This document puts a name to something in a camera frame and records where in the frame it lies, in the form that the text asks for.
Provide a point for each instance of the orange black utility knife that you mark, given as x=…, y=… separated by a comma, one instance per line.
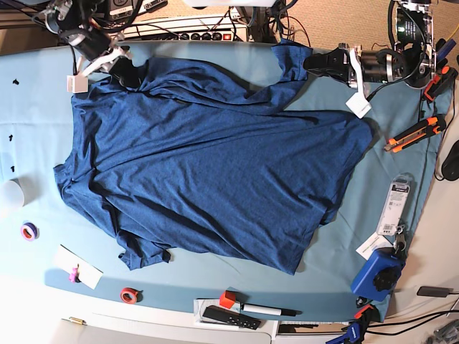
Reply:
x=422, y=130

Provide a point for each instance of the orange black clamp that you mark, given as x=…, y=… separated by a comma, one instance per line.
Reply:
x=440, y=83

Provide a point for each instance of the dark blue t-shirt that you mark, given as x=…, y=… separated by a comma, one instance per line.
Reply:
x=195, y=159

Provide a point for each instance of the white power strip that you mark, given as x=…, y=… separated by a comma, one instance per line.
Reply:
x=212, y=27

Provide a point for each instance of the red tape roll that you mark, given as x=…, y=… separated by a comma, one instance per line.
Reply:
x=129, y=295

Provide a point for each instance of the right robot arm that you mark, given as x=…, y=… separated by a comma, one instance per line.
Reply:
x=72, y=22

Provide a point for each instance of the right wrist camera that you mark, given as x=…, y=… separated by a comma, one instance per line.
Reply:
x=77, y=84

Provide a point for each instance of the blue clamp bottom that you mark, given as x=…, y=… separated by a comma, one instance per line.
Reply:
x=354, y=334

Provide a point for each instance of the white paper label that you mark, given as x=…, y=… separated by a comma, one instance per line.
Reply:
x=374, y=242

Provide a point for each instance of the blue clamp top right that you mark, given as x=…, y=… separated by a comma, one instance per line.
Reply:
x=443, y=48

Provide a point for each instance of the orange clamp bottom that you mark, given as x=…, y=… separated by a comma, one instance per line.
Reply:
x=368, y=313

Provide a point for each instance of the pink small toy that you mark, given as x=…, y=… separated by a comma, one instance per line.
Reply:
x=74, y=275

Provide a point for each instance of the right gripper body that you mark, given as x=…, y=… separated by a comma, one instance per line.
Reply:
x=99, y=49

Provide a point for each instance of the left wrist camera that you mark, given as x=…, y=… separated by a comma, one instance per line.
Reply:
x=358, y=104

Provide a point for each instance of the blue clamp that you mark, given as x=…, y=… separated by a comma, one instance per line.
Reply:
x=354, y=334
x=443, y=48

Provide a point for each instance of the clear blister package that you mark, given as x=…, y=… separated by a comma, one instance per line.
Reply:
x=397, y=196

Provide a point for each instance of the red small block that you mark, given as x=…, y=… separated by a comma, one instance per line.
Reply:
x=227, y=299

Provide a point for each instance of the black small device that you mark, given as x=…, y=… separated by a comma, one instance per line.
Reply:
x=429, y=291

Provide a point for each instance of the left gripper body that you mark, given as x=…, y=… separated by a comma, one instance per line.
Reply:
x=377, y=67

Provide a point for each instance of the white card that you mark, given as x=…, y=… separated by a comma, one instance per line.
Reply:
x=66, y=260

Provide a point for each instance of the purple tape roll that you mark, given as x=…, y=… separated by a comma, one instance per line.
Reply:
x=29, y=231

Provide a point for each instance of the white plastic cup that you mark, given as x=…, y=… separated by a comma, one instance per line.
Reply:
x=12, y=197

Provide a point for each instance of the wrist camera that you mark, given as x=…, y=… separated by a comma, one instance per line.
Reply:
x=77, y=84
x=358, y=104

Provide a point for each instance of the white black marker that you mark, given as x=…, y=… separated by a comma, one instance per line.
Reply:
x=269, y=310

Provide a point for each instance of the black remote control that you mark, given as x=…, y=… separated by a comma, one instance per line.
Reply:
x=231, y=318

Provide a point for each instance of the blue box with knob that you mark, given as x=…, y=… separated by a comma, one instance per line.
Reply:
x=379, y=275

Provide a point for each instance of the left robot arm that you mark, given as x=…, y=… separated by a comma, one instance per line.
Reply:
x=410, y=57

